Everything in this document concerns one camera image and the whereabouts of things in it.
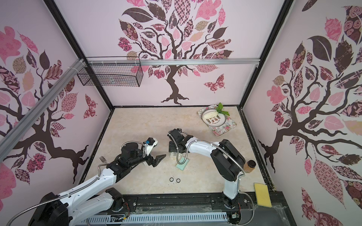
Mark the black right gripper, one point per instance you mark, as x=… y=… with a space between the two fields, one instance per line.
x=174 y=146

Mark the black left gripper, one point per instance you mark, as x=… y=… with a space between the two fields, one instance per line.
x=157 y=160

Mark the white lift-off box base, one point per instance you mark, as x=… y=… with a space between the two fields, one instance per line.
x=173 y=155

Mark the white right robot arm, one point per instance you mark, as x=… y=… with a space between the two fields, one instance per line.
x=227 y=159

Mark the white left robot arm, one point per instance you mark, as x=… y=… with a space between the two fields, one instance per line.
x=96 y=194

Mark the brown jar black lid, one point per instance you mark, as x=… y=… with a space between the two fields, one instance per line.
x=249 y=166

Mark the mint green card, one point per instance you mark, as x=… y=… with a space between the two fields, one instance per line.
x=182 y=166

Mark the white toy radish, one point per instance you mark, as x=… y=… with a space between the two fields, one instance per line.
x=213 y=113

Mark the white round printed plate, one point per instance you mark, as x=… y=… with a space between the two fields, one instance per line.
x=215 y=121

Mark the silver metal fork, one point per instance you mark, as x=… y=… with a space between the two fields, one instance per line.
x=102 y=158

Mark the yellow sponge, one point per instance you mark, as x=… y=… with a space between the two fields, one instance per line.
x=262 y=195

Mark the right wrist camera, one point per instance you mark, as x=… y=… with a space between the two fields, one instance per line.
x=177 y=134

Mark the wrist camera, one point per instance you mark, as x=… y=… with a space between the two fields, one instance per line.
x=150 y=144
x=177 y=134

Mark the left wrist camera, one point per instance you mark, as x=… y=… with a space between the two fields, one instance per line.
x=150 y=144

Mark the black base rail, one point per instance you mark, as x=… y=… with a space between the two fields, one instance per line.
x=175 y=203

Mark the rear aluminium rail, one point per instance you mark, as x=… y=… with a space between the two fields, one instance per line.
x=178 y=62

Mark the aluminium rail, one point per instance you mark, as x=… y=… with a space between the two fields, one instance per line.
x=8 y=143
x=178 y=62

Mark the white slotted cable duct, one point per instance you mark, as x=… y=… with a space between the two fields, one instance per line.
x=156 y=219

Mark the black wire basket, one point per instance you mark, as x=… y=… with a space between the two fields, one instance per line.
x=112 y=71

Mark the left aluminium rail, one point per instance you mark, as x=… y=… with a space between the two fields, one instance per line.
x=8 y=143

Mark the black corner frame post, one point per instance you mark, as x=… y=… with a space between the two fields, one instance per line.
x=281 y=18

